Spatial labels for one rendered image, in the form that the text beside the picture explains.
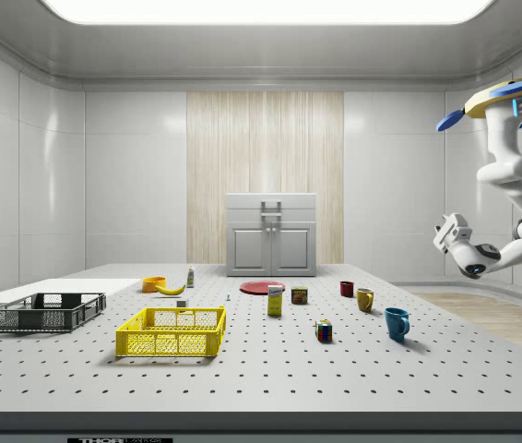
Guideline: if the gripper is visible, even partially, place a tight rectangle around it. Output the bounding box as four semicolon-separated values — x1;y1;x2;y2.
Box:
432;212;473;256

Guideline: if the blue mug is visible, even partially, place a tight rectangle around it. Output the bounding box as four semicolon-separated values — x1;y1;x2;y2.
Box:
383;306;411;343

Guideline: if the yellow mug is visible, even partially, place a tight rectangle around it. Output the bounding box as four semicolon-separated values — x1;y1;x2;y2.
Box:
355;287;376;314

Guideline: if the drone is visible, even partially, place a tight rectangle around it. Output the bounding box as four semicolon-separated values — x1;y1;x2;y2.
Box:
435;73;522;133

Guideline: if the puzzle cube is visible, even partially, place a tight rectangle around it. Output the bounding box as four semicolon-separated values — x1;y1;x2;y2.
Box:
314;318;335;344

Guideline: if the white cabinet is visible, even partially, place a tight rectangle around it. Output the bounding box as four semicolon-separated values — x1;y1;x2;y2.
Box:
224;192;318;278

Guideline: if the yellow and white box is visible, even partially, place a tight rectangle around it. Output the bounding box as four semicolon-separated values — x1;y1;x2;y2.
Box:
267;283;286;318

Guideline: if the red plate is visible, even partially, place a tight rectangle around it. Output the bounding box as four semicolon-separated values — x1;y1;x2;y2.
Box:
239;280;287;297

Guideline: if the banana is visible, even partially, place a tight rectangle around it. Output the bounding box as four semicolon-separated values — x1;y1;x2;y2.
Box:
154;282;187;297

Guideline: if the yellow bowl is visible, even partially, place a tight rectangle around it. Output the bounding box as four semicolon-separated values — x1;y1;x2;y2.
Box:
141;276;168;294

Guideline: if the yellow basket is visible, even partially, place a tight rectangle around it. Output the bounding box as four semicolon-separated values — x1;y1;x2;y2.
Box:
114;306;228;359

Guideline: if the dark grey basket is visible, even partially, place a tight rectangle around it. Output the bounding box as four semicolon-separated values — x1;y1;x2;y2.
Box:
0;292;108;334

